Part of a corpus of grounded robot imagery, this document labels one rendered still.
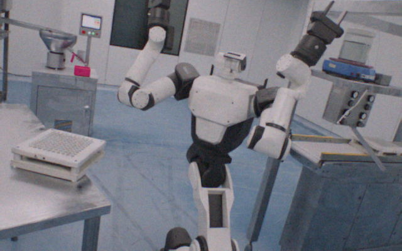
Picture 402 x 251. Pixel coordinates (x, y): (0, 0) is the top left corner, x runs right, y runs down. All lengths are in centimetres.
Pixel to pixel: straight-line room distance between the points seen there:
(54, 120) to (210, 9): 421
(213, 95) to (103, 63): 517
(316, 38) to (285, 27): 660
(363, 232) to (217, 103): 160
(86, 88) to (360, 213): 272
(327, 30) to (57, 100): 289
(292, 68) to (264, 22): 633
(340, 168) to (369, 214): 59
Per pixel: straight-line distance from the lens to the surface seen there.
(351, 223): 238
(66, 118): 361
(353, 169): 204
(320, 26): 114
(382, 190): 243
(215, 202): 143
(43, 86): 352
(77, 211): 104
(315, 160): 186
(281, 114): 103
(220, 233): 138
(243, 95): 126
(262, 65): 752
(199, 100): 131
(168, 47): 135
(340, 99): 174
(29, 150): 124
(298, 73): 110
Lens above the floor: 144
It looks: 16 degrees down
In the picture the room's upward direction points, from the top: 12 degrees clockwise
